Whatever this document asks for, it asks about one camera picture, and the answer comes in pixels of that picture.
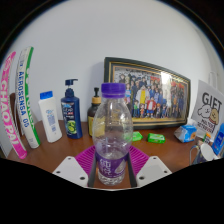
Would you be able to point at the blue detergent bottle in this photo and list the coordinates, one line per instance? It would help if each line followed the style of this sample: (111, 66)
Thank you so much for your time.
(218, 140)

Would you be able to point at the white paper gift bag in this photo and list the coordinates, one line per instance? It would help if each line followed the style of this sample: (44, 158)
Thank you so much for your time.
(210, 110)

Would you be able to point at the clear purple-capped water bottle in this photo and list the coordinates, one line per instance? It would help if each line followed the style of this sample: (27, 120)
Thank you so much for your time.
(112, 133)

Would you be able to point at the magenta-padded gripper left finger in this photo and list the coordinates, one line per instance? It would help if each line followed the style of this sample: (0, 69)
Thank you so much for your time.
(80, 163)

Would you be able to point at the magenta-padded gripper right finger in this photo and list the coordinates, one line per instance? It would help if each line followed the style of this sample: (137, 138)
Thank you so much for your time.
(141, 163)

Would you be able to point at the framed group picture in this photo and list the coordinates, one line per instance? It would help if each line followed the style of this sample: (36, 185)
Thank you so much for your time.
(153, 93)

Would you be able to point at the small green packet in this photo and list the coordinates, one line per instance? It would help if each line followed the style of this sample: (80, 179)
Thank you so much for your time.
(137, 136)
(156, 138)

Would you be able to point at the white blue-capped lotion bottle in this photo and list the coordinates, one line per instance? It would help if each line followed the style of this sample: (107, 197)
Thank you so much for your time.
(50, 120)

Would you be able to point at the dark blue pump bottle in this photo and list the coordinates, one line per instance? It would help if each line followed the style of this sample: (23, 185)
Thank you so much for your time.
(71, 116)

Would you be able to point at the white green shuttlecock tube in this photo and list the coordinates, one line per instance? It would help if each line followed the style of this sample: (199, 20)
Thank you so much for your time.
(26, 100)

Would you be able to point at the pink shuttlecock tube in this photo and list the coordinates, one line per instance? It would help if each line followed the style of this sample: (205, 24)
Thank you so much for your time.
(10, 113)

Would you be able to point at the amber pump bottle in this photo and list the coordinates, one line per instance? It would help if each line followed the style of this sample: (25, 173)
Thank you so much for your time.
(92, 116)

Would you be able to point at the blue tissue pack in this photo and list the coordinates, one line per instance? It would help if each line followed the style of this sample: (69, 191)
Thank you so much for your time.
(186, 133)

